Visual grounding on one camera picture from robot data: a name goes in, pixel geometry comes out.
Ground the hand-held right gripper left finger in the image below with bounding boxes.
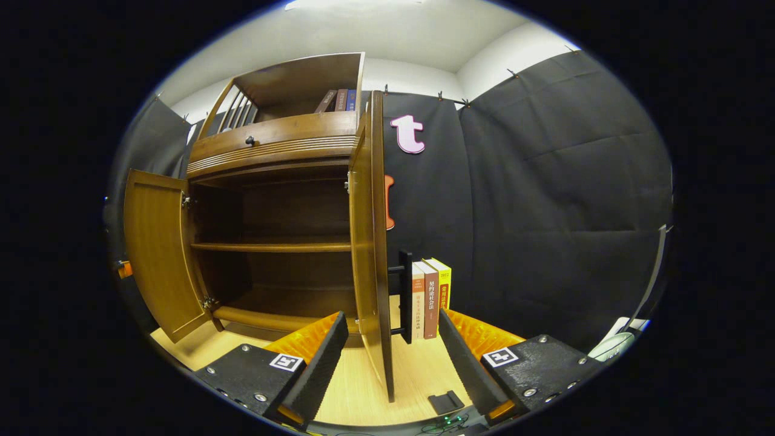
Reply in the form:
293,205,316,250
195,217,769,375
193,311,349,429

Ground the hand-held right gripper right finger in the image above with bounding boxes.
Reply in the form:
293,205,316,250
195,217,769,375
437,308,609,428

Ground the wooden shoe cabinet door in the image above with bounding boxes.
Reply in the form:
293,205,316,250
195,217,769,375
123,168,214,344
348,91,395,403

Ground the wooden double-door shoe cabinet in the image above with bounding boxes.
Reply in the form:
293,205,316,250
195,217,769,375
185,51,388,340

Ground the wooden inner cabinet shelf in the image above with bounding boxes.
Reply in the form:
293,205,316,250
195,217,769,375
191,241,353,253

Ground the wooden cabinet drawer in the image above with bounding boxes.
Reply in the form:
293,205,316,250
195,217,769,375
186,111,364,179

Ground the small black plastic block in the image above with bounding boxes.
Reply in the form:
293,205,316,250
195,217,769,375
427,391,465,415

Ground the brown-red spine book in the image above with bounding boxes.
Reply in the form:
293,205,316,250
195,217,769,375
415,260,440,340

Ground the yellow book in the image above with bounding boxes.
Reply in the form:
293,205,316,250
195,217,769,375
424,257,452,312

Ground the white stand with grey pole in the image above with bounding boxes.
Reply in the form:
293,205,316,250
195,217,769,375
587,224,674,363

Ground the black backdrop cloth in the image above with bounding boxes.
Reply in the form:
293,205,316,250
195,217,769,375
106,50,674,352

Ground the wide ceiling light panel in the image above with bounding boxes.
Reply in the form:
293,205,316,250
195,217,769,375
285,0,424,12

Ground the black door handle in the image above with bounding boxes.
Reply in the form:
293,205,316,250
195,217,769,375
387,250,414,345

